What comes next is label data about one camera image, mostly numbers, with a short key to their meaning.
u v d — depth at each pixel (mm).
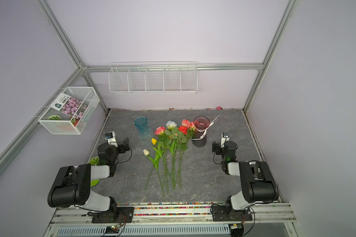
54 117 707
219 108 1240
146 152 940
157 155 938
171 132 1019
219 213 736
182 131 1019
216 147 870
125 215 732
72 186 462
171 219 728
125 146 850
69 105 749
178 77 1026
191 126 1052
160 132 1023
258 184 450
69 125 667
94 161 807
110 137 789
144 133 978
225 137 817
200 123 896
